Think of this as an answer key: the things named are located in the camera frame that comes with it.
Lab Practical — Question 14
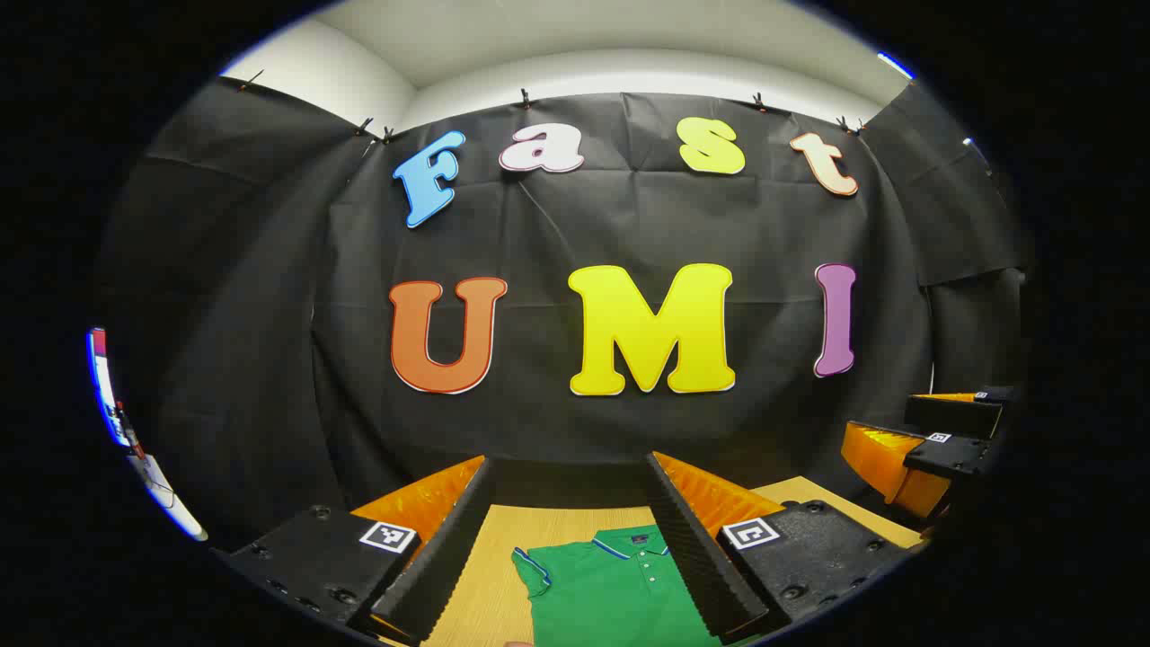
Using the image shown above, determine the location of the green T-shirt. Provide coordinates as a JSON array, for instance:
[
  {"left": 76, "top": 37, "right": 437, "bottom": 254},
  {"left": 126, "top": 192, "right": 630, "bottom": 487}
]
[{"left": 510, "top": 526, "right": 720, "bottom": 647}]

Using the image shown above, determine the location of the row of black cloth clips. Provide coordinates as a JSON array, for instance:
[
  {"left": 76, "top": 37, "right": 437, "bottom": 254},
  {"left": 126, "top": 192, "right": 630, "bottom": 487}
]
[{"left": 238, "top": 70, "right": 868, "bottom": 145}]

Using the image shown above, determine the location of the black backdrop cloth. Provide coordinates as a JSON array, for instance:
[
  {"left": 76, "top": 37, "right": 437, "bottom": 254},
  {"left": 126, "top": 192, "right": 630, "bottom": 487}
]
[{"left": 94, "top": 76, "right": 1034, "bottom": 549}]

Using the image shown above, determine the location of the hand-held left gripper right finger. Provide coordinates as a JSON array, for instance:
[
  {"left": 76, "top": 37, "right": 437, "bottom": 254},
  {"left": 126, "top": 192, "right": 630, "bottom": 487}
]
[{"left": 643, "top": 449, "right": 926, "bottom": 643}]

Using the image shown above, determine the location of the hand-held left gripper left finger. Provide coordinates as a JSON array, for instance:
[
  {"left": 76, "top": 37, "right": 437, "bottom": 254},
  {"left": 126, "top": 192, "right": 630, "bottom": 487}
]
[{"left": 214, "top": 455, "right": 497, "bottom": 647}]

